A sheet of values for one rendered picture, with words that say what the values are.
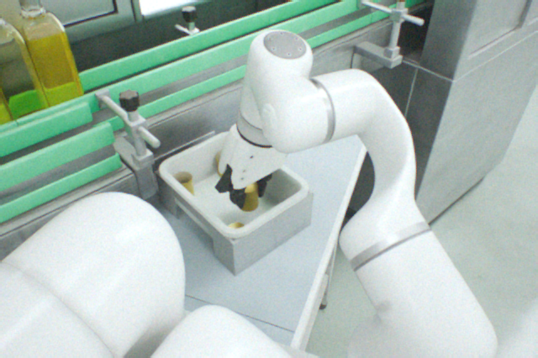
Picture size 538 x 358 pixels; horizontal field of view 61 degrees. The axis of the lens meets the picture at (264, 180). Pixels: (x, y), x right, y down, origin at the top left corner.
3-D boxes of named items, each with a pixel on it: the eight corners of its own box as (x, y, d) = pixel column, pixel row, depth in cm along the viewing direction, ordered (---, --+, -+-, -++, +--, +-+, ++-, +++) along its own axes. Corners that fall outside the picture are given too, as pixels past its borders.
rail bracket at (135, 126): (119, 128, 79) (102, 62, 70) (172, 177, 69) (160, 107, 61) (103, 135, 77) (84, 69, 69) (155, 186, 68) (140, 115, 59)
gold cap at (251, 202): (262, 205, 76) (262, 186, 73) (246, 215, 74) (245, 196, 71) (250, 194, 78) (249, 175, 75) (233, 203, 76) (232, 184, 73)
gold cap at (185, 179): (175, 170, 81) (177, 188, 84) (169, 183, 79) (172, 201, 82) (194, 171, 81) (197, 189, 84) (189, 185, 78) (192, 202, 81)
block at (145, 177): (133, 165, 82) (125, 134, 78) (160, 192, 77) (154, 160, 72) (115, 173, 80) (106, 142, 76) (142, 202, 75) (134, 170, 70)
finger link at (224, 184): (247, 145, 64) (258, 158, 69) (207, 181, 64) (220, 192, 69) (252, 150, 64) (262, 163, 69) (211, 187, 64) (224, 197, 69)
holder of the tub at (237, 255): (217, 152, 96) (214, 121, 90) (310, 224, 80) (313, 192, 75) (145, 188, 87) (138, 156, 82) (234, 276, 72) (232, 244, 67)
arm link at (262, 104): (367, 103, 47) (289, 125, 43) (337, 166, 55) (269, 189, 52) (296, 18, 54) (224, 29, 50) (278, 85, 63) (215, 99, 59)
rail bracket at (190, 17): (188, 60, 100) (181, -3, 91) (207, 71, 96) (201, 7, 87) (173, 65, 98) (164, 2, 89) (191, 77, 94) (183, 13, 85)
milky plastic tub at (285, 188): (233, 162, 92) (231, 127, 87) (312, 223, 80) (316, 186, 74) (159, 201, 84) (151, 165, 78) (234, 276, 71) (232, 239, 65)
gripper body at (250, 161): (276, 90, 65) (262, 142, 74) (218, 116, 60) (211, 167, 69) (310, 123, 62) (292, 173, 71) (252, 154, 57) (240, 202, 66)
